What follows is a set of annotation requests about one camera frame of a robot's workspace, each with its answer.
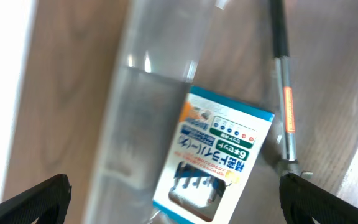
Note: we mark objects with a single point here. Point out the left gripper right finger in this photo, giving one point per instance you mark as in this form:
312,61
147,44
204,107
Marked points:
304,202

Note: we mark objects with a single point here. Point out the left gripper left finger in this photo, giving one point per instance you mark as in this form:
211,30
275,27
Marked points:
46,202

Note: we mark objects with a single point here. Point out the small black handled hammer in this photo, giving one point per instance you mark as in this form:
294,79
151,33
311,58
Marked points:
289,162

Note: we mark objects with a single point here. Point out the blue white screwdriver set box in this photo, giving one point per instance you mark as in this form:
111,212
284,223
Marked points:
214,148

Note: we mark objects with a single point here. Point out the clear plastic container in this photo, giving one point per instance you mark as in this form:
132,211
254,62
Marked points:
227,48

